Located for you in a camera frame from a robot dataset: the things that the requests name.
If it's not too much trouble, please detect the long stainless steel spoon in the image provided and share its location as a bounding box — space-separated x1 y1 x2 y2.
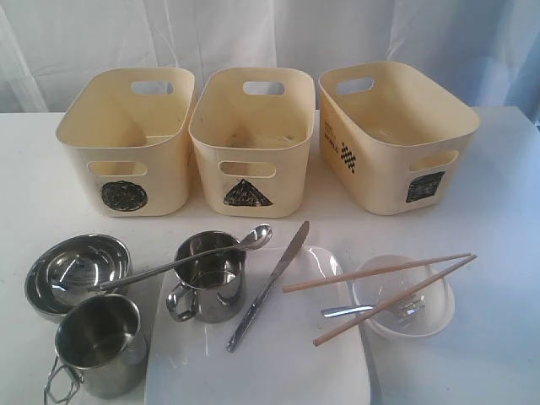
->
98 224 273 291

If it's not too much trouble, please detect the wooden chopstick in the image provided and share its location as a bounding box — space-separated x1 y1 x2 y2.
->
282 253 473 294
312 254 478 347

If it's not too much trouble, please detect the white plastic bowl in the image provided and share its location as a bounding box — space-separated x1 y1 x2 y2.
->
351 265 455 340

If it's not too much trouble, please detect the small stainless steel fork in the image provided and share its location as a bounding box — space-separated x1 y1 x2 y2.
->
321 294 425 318

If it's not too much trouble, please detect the stainless steel table knife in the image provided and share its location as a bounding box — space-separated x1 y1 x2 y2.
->
226 220 311 354

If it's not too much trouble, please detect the cream bin with triangle mark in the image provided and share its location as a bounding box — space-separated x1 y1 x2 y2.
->
189 67 316 219

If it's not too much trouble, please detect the rear stainless steel mug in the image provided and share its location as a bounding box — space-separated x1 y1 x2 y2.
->
165 250 246 323

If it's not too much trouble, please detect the stainless steel mug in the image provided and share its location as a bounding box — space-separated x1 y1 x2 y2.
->
43 294 149 404
165 250 246 323

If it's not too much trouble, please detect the cream bin with square mark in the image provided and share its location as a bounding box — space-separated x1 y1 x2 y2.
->
319 61 480 215

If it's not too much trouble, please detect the white square plate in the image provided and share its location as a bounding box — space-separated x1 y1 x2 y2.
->
145 246 371 404

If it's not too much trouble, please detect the cream bin with circle mark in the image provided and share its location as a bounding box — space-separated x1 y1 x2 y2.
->
56 67 197 217

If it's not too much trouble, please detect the small inner steel bowl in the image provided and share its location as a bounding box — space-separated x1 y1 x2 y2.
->
46 251 111 306

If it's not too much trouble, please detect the large stainless steel bowl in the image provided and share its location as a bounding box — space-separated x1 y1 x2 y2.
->
24 234 132 324

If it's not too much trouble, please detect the front stainless steel mug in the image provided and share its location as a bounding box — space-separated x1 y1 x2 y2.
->
43 294 149 404

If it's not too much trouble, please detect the white curtain backdrop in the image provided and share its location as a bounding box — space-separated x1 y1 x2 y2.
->
1 1 539 120

